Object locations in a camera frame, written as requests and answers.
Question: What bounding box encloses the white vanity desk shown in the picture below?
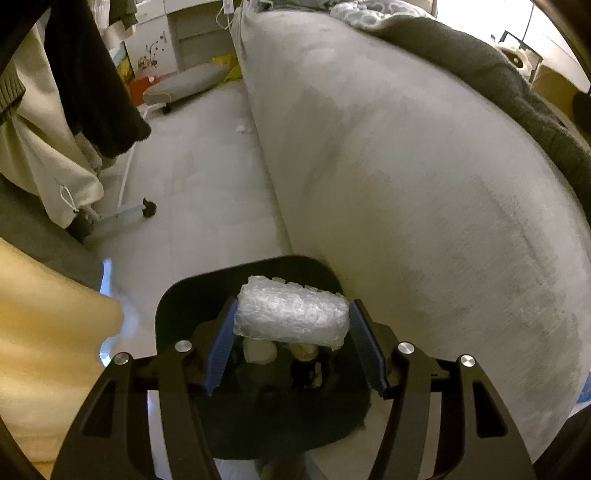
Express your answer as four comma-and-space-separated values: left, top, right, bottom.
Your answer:
111, 0, 241, 75

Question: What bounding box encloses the white plush pet bed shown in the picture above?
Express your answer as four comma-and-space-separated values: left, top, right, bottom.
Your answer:
501, 44, 536, 81

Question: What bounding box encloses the pale yellow cloth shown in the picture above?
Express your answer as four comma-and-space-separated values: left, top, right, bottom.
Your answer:
0, 237, 125, 462

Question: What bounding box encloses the white clothes rack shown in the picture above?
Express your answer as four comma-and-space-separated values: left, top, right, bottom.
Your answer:
90, 104, 157, 236

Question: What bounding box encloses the blue patterned duvet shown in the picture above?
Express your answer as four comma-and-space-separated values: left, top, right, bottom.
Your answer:
330, 0, 393, 31

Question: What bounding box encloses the orange box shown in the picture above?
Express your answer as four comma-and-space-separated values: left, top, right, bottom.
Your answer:
127, 76, 160, 104

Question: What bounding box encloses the grey upholstered bed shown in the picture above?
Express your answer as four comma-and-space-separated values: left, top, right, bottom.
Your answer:
231, 0, 591, 467

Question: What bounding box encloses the grey cushioned stool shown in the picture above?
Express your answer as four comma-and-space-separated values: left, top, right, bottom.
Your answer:
143, 64, 232, 114

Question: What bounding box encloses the dark grey fleece blanket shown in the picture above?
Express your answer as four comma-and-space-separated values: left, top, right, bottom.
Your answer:
369, 18, 591, 204

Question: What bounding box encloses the large white bubble wrap roll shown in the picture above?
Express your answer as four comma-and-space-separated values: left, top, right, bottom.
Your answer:
233, 275, 350, 349

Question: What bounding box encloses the yellow cloth on floor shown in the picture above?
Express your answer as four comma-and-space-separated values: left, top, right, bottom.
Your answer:
210, 54, 241, 84

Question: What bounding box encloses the black plastic waste bin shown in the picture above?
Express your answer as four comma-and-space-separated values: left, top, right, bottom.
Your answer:
154, 255, 370, 448

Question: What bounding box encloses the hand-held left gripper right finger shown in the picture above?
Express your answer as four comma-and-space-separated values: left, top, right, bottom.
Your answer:
348, 299, 539, 480

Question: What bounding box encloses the cream hanging garment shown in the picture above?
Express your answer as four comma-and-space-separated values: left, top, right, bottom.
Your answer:
0, 9, 105, 229

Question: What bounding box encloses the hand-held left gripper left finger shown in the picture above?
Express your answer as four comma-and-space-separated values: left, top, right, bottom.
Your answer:
50, 298, 241, 480

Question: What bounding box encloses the dark green knit sweater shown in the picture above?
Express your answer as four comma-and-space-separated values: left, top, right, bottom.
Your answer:
108, 0, 139, 28

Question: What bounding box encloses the yellow picture frame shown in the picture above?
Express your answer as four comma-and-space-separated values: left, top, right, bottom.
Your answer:
113, 41, 134, 88

